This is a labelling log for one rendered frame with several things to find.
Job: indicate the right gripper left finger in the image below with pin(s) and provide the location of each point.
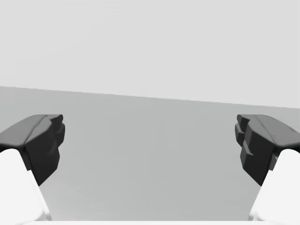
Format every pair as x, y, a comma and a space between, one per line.
28, 164

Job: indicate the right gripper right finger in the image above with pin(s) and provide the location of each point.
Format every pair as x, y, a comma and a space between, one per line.
269, 159

